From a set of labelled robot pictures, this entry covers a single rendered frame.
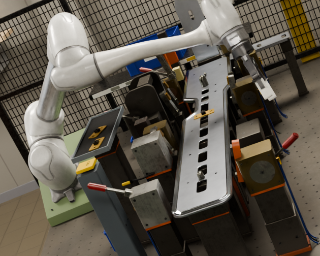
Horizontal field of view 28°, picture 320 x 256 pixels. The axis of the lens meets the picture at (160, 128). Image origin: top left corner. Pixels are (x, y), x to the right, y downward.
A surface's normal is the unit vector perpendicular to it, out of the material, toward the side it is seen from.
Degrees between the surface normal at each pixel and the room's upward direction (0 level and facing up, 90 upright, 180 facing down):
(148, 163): 90
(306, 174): 0
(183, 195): 0
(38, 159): 47
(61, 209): 42
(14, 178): 90
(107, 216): 90
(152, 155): 90
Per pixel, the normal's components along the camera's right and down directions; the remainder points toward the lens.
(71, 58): -0.19, -0.29
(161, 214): -0.07, 0.39
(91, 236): -0.39, -0.86
